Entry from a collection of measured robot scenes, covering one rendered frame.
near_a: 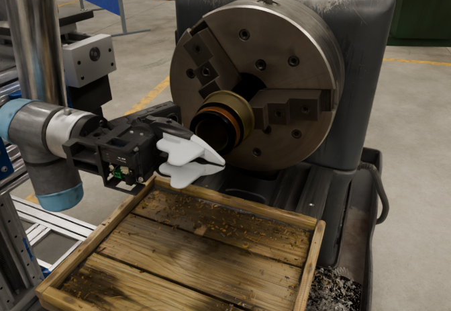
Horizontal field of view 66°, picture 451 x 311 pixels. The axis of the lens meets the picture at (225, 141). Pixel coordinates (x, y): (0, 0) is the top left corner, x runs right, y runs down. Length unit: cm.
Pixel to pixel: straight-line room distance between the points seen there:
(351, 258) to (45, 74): 89
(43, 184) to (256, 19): 43
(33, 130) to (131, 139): 16
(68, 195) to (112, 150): 21
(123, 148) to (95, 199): 175
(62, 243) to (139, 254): 108
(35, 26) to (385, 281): 164
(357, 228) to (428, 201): 120
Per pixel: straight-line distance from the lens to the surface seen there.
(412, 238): 207
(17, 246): 123
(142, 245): 63
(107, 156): 47
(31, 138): 59
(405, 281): 186
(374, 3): 72
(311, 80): 59
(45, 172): 62
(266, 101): 56
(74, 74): 87
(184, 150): 45
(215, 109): 51
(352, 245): 114
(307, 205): 74
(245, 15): 59
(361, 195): 133
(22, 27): 67
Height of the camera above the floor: 134
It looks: 31 degrees down
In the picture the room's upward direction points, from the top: straight up
